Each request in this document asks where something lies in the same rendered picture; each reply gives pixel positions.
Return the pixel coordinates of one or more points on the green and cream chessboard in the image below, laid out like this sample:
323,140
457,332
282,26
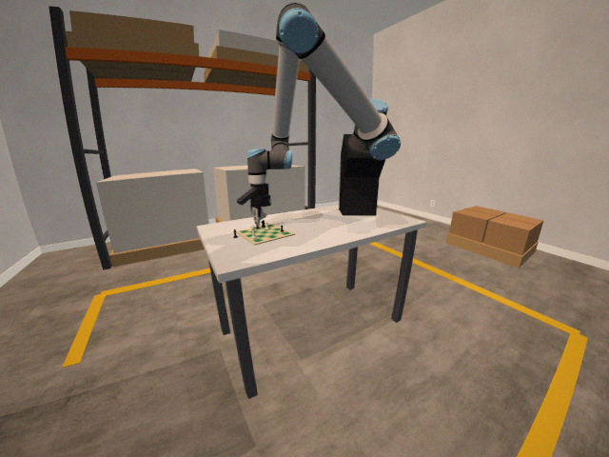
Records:
264,235

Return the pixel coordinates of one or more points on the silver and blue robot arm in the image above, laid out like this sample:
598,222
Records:
300,32

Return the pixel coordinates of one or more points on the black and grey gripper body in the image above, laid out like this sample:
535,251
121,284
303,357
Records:
263,195

